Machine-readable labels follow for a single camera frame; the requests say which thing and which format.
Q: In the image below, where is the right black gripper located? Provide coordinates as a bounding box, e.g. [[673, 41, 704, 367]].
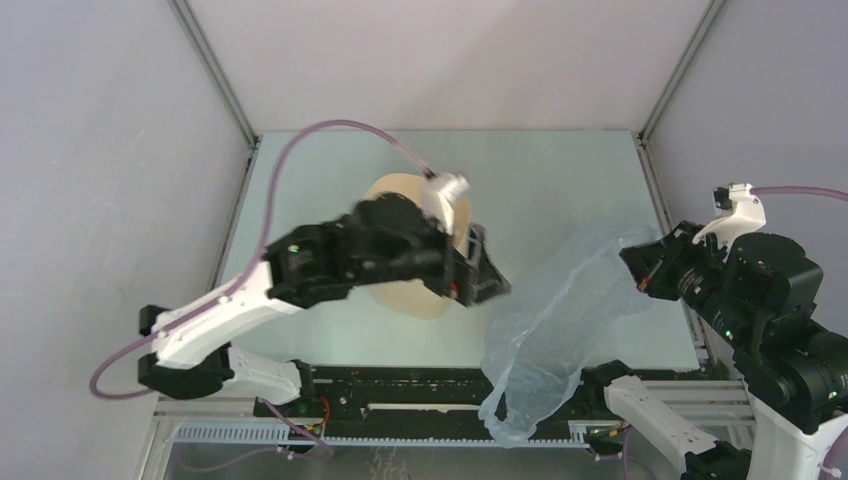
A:
[[619, 215, 756, 344]]

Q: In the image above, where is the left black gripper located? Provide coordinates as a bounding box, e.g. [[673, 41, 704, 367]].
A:
[[355, 209, 511, 306]]

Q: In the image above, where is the beige trash bin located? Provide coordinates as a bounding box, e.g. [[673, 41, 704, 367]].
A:
[[365, 173, 472, 320]]

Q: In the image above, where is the blue plastic trash bag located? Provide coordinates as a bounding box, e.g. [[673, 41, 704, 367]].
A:
[[478, 223, 657, 448]]

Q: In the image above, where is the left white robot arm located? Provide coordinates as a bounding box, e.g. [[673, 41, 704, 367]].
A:
[[137, 193, 511, 417]]

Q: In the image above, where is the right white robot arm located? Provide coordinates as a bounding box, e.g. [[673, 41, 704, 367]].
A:
[[581, 221, 847, 479]]

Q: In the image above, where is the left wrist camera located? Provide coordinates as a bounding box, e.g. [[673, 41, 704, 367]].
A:
[[420, 172, 471, 235]]

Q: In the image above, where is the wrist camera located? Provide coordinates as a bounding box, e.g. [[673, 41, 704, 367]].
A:
[[692, 183, 766, 248], [420, 172, 471, 235]]

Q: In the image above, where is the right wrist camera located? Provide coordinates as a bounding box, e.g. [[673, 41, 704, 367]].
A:
[[692, 183, 766, 248]]

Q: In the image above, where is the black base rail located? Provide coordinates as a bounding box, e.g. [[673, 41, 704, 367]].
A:
[[276, 360, 632, 442]]

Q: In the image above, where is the silver aluminium base frame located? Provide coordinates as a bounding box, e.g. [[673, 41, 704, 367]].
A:
[[155, 380, 754, 427]]

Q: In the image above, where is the right metal frame post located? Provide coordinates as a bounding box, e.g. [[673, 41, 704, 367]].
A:
[[638, 0, 730, 145]]

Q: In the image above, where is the metal frame post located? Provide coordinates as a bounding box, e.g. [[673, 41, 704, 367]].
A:
[[168, 0, 258, 148], [638, 0, 730, 145]]

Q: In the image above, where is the left metal frame post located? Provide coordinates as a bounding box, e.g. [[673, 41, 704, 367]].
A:
[[168, 0, 258, 148]]

